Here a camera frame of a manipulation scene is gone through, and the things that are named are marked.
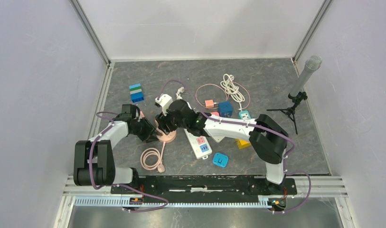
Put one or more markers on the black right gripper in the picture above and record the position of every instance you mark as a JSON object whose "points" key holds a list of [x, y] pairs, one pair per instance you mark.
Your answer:
{"points": [[163, 120]]}

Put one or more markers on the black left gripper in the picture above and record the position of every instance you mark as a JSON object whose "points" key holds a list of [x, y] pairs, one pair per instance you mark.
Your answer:
{"points": [[149, 131]]}

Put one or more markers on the pink round socket base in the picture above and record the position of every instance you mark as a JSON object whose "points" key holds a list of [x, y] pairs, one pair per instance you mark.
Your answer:
{"points": [[166, 137]]}

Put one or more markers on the orange usb charger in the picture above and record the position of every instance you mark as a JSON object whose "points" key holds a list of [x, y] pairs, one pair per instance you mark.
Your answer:
{"points": [[209, 104]]}

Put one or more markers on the white long power strip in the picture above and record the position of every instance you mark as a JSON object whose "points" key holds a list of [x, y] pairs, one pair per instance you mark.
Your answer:
{"points": [[199, 145]]}

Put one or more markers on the dark blue cube socket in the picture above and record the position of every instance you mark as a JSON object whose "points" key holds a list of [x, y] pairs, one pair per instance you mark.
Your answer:
{"points": [[225, 109]]}

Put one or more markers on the blue plug adapter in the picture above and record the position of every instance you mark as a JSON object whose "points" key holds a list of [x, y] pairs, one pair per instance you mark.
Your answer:
{"points": [[220, 160]]}

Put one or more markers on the teal power strip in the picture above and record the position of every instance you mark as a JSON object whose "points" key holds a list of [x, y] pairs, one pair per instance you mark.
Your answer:
{"points": [[244, 115]]}

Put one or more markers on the yellow cube socket adapter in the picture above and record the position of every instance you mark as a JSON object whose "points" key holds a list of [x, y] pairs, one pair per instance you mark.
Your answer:
{"points": [[241, 144]]}

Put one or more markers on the white plug adapter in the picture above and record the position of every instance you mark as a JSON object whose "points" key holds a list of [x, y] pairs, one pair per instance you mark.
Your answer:
{"points": [[218, 139]]}

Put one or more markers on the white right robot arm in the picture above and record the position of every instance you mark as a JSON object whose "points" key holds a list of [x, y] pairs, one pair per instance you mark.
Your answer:
{"points": [[268, 139]]}

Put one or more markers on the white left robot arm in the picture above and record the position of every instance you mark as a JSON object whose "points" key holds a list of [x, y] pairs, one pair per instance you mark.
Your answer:
{"points": [[94, 161]]}

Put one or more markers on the pink round plug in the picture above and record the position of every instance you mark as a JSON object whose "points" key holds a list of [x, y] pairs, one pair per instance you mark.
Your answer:
{"points": [[161, 168]]}

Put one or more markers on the blue green striped block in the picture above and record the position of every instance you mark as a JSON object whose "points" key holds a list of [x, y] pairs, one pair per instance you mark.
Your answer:
{"points": [[136, 93]]}

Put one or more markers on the black microphone tripod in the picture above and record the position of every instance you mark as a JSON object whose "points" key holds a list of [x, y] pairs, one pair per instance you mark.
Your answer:
{"points": [[290, 111]]}

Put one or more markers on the grey microphone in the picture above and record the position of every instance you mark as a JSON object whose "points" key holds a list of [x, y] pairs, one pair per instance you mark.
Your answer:
{"points": [[311, 65]]}

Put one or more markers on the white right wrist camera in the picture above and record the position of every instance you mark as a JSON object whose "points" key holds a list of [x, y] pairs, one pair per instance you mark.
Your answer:
{"points": [[164, 101]]}

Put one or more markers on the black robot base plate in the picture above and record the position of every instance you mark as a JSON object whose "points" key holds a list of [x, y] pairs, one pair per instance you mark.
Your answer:
{"points": [[210, 189]]}

